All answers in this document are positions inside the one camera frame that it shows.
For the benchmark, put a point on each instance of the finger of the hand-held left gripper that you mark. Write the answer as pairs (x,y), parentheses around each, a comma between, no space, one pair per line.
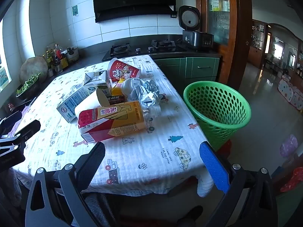
(27,128)
(13,123)

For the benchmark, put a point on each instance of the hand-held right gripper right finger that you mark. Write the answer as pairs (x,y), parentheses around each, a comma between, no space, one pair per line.
(214,166)

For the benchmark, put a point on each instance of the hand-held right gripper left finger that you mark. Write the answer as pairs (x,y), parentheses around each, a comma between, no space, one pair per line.
(92,163)

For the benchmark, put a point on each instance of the green plastic basket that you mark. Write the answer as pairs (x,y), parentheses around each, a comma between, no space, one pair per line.
(213,127)

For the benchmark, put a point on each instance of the blue white milk carton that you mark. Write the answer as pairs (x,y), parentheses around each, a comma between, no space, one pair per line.
(69,104)

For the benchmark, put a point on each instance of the dark shiny snack packet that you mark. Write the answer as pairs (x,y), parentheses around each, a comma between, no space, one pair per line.
(116,99)

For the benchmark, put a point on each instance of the yellow snack packet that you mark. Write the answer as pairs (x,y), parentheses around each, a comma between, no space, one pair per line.
(116,91)

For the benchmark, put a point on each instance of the small pink toy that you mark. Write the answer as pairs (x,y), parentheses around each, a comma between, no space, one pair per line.
(11,106)

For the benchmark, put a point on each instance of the red plastic stool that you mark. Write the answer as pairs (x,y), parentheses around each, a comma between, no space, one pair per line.
(224,150)

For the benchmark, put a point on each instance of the bowl of green vegetables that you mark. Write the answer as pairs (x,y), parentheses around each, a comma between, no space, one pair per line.
(28,85)

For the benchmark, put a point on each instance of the person's leg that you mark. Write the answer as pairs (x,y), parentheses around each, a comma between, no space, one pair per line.
(99,205)

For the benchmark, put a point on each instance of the red yellow carton box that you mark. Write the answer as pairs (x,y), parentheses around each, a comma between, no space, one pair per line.
(113,125)

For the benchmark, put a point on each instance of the window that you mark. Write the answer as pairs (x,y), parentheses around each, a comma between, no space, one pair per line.
(3,75)

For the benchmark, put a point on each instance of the round wooden cutting board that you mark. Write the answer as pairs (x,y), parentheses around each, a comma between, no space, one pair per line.
(33,67)

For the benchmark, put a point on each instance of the white paper cup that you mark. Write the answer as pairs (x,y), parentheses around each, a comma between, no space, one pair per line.
(88,104)

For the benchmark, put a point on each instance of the cluster of condiment bottles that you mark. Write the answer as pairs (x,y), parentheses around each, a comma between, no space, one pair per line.
(55,58)

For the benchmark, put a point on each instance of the pink plastic bag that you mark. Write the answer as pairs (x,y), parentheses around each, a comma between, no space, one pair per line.
(288,146)

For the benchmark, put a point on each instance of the red plastic bag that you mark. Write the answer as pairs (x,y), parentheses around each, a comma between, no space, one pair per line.
(293,179)

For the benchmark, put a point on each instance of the clear plastic bottle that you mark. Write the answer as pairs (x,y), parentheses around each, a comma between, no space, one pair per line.
(155,110)

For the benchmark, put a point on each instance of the white green striped carton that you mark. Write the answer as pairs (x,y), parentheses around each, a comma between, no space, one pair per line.
(94,79)

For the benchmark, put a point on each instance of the white plastic lid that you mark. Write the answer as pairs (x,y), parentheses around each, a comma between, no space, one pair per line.
(129,87)

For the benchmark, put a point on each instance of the metal pot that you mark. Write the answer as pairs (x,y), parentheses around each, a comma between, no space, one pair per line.
(72,55)

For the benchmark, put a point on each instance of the crumpled silver foil wrapper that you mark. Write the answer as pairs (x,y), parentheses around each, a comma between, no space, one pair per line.
(146,94)

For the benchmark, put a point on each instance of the red printed paper cup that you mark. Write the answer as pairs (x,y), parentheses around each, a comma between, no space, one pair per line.
(123,72)

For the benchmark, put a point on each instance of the green kitchen cabinets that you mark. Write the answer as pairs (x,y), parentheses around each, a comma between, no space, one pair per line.
(201,68)

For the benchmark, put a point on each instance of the polka dot play fence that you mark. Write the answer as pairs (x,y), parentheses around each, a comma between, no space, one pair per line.
(287,92)

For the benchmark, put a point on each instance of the black gas stove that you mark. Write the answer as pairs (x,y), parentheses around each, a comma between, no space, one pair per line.
(142,49)

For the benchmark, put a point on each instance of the black rice cooker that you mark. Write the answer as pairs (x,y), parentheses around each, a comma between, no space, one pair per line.
(196,39)

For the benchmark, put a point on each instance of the wooden display shelf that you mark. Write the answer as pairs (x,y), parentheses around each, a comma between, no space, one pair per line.
(258,45)

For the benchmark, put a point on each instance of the wooden glass door cabinet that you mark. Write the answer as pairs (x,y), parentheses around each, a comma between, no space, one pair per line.
(234,28)

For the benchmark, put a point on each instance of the black range hood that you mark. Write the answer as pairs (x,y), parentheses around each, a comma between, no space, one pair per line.
(132,2)

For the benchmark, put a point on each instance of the wall outlet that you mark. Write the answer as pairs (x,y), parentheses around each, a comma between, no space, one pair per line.
(174,16)

